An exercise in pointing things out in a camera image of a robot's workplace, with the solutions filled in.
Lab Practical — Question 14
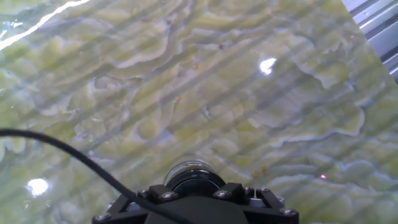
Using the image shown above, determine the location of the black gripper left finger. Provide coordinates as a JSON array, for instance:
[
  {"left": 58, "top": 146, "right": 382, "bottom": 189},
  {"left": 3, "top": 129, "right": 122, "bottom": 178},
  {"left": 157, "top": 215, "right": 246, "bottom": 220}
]
[{"left": 91, "top": 185, "right": 180, "bottom": 224}]

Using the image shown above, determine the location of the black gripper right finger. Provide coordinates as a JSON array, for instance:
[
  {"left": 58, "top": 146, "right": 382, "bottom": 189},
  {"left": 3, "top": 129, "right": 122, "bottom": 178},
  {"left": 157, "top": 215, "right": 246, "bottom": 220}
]
[{"left": 214, "top": 182, "right": 300, "bottom": 224}]

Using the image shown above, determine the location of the small clear glass jar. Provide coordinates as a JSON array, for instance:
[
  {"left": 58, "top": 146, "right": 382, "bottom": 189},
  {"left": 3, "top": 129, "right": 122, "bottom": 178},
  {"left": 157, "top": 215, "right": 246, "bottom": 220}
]
[{"left": 163, "top": 154, "right": 218, "bottom": 187}]

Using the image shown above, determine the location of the green marble pattern mat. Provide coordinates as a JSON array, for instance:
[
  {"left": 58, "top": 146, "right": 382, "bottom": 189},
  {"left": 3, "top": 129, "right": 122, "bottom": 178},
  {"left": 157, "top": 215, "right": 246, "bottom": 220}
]
[{"left": 0, "top": 0, "right": 398, "bottom": 224}]

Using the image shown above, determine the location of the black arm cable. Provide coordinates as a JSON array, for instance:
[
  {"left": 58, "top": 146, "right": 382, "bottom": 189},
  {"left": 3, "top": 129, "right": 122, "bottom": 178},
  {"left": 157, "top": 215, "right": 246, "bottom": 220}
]
[{"left": 0, "top": 128, "right": 195, "bottom": 224}]

